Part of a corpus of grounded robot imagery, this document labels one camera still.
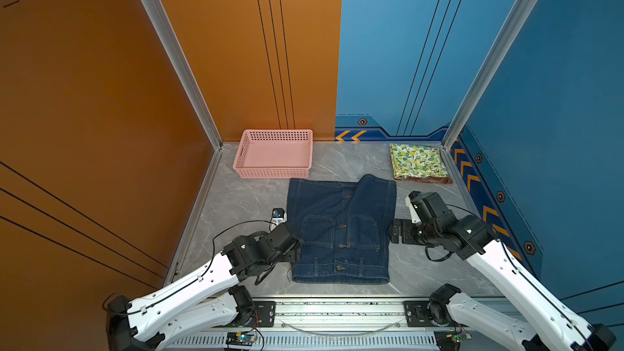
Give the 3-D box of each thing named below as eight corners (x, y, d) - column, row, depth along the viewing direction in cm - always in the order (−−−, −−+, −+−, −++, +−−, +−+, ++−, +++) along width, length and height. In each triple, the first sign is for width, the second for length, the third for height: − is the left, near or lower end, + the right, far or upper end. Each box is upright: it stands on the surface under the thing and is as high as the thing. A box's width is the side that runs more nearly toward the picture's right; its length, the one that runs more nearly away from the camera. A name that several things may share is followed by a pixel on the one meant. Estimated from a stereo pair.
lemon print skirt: (394, 182, 108) (398, 171, 102) (387, 153, 119) (391, 142, 113) (442, 182, 108) (449, 171, 102) (430, 153, 119) (436, 142, 113)
